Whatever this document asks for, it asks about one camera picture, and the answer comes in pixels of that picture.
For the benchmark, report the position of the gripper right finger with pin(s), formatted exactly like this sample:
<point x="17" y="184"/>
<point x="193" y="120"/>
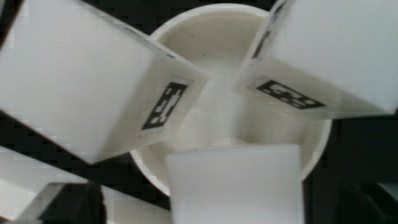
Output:
<point x="369" y="203"/>

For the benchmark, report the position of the white stool leg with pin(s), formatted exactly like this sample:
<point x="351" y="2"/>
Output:
<point x="236" y="185"/>
<point x="321" y="71"/>
<point x="97" y="86"/>

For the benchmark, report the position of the white U-shaped fence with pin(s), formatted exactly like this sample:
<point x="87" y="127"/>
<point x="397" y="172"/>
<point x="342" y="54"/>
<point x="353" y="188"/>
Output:
<point x="30" y="174"/>

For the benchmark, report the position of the white round stool seat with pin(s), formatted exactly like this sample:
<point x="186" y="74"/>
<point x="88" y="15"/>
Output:
<point x="209" y="35"/>

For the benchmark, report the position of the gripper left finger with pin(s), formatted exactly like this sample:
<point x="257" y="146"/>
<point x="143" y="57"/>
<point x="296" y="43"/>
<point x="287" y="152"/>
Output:
<point x="69" y="204"/>

